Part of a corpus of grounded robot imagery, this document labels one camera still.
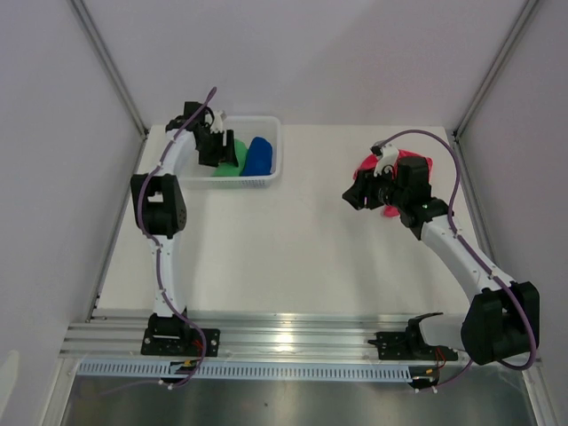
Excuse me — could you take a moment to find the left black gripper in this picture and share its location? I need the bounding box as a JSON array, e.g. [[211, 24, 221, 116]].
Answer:
[[196, 130, 238, 169]]

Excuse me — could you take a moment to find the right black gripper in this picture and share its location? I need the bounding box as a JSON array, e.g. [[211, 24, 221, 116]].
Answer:
[[342, 163, 407, 211]]

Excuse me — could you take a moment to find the green towel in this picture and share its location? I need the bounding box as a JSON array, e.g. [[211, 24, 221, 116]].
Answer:
[[212, 138, 248, 178]]

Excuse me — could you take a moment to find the white plastic basket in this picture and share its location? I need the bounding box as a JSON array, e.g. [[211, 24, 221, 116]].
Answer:
[[179, 116, 283, 189]]

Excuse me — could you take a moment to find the pink towel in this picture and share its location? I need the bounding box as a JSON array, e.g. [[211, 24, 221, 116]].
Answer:
[[352, 149, 435, 219]]

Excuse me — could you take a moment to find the blue towel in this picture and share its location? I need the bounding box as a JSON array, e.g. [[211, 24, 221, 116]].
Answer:
[[241, 137, 273, 177]]

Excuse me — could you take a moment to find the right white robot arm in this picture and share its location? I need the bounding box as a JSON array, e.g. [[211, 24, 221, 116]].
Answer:
[[343, 156, 540, 368]]

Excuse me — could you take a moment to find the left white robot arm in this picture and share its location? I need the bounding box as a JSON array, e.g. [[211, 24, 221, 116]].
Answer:
[[130, 101, 240, 329]]

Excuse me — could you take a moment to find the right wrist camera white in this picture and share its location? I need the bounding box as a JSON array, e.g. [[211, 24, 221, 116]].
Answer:
[[371, 142, 399, 177]]

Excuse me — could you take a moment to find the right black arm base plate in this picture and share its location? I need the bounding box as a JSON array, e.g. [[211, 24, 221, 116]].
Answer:
[[367, 312, 458, 361]]

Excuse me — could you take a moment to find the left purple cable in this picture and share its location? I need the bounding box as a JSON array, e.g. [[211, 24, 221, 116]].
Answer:
[[136, 86, 218, 394]]

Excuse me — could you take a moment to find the left aluminium corner post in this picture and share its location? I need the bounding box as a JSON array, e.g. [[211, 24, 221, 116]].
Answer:
[[67, 0, 148, 139]]

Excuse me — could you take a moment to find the aluminium corner post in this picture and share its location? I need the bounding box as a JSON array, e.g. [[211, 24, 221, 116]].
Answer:
[[67, 0, 148, 139], [451, 0, 544, 143]]

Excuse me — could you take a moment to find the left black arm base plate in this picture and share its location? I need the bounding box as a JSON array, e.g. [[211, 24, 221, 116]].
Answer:
[[140, 328, 221, 358]]

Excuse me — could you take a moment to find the aluminium rail frame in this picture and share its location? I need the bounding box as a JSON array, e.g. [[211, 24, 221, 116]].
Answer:
[[59, 310, 543, 367]]

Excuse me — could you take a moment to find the white slotted cable duct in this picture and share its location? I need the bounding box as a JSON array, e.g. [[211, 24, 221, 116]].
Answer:
[[77, 359, 413, 383]]

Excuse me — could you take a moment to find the right aluminium corner post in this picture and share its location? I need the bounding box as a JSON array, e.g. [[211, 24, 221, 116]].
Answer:
[[451, 0, 544, 143]]

